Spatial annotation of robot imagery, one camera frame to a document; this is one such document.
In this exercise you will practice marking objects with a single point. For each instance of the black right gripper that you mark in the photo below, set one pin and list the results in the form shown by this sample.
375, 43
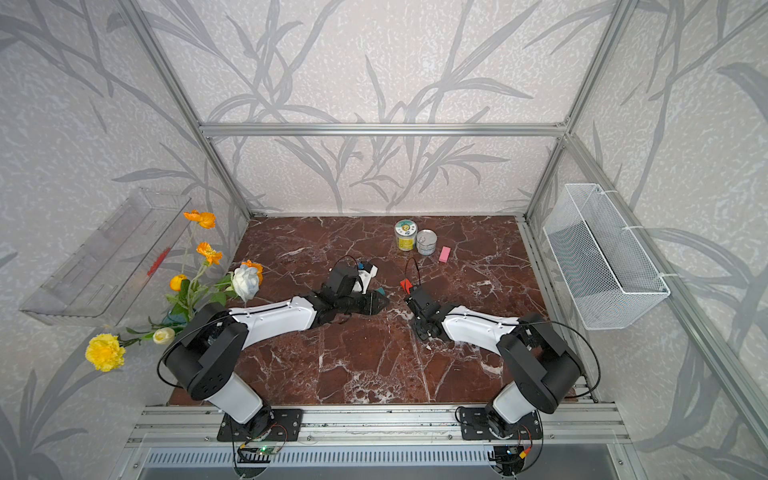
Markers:
421, 335

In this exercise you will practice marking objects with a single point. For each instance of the yellow green labelled tin can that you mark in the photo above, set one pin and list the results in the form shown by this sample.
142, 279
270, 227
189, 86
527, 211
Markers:
406, 232

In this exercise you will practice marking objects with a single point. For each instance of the circuit board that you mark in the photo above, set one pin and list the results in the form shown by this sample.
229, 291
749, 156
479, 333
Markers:
248, 453
508, 456

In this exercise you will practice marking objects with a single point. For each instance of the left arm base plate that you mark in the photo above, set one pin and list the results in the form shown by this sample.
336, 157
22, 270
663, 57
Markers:
276, 425

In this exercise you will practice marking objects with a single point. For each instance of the pink small block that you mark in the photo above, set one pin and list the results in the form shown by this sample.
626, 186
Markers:
445, 254

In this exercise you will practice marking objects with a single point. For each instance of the clear plastic wall shelf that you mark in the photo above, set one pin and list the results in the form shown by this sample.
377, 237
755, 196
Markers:
99, 283

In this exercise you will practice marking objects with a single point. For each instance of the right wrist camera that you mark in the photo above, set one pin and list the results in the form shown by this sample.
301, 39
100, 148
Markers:
421, 303

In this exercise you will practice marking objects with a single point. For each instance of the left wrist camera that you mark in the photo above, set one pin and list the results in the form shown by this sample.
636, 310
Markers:
347, 279

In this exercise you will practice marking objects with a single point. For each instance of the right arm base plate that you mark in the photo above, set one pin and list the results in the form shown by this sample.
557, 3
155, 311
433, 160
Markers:
485, 424

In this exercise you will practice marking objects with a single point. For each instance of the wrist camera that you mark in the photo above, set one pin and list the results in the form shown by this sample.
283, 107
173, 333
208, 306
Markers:
347, 279
421, 303

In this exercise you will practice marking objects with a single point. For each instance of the left circuit board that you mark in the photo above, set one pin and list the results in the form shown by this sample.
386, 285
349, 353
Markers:
248, 453

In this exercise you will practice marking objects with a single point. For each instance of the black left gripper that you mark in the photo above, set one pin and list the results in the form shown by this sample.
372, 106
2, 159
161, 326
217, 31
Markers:
372, 303

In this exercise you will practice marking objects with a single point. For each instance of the silver tin can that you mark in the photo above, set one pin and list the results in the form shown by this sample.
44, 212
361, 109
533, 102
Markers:
426, 242

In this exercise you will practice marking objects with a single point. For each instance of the right circuit board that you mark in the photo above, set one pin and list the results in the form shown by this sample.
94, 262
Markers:
508, 456

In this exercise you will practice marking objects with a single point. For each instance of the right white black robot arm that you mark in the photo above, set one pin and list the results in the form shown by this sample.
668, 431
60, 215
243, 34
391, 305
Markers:
543, 367

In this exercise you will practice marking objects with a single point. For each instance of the white wire basket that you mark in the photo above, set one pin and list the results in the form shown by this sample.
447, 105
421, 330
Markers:
609, 275

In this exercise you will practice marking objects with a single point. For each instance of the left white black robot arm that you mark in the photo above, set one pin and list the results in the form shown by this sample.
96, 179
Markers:
203, 357

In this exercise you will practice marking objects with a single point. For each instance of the flower bouquet in glass vase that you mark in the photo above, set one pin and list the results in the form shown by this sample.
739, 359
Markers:
106, 352

